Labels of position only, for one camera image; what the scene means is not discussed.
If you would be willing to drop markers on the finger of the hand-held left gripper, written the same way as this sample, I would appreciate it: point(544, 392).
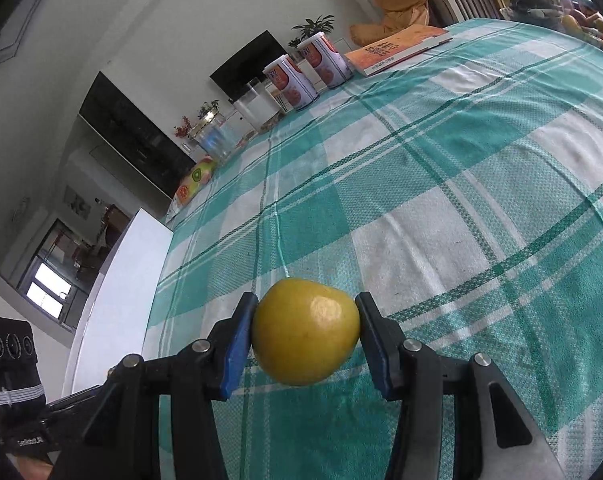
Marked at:
point(74, 402)

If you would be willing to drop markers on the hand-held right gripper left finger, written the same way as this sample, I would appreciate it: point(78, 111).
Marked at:
point(236, 355)

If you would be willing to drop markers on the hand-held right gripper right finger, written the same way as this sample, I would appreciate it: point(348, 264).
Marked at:
point(376, 355)

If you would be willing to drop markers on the yellow lemon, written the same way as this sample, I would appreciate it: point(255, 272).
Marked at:
point(305, 332)

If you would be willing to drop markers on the large white cardboard box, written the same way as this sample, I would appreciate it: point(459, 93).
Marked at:
point(116, 305)

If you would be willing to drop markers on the person's left forearm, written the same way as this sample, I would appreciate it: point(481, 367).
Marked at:
point(31, 469)

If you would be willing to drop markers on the balcony glass door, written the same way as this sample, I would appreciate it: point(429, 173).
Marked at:
point(49, 280)

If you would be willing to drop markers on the round ceiling lamp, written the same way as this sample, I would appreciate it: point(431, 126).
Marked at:
point(21, 210)

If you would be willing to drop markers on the dark dining table with chairs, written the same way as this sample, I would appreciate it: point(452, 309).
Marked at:
point(101, 240)

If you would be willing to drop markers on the teal white plaid tablecloth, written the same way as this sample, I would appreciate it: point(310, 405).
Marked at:
point(431, 210)

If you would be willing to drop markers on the fruit-print packet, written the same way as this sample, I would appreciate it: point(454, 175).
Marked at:
point(196, 180)

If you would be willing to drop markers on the gold-rimmed glass jar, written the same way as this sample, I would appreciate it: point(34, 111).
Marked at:
point(214, 137)

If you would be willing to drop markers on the red flower bouquet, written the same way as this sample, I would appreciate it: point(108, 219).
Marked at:
point(182, 127)

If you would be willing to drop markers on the black glass cabinet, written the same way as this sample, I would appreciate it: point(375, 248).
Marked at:
point(131, 132)

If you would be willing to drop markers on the green potted plant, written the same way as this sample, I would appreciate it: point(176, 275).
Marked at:
point(209, 109)

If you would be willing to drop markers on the tall clear glass container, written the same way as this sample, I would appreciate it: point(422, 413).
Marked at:
point(256, 107)

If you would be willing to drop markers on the white orange tin can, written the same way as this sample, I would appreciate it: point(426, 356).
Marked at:
point(326, 62)
point(291, 85)

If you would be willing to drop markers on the black television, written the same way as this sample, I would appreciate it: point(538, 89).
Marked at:
point(244, 67)

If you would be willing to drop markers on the orange book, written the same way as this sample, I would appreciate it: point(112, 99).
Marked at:
point(396, 49)

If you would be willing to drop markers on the large leafy potted plant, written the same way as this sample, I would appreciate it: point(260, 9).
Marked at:
point(314, 27)

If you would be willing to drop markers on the orange cushion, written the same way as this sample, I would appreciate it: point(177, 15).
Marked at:
point(399, 10)

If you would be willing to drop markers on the wall painting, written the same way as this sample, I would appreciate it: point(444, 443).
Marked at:
point(77, 203)

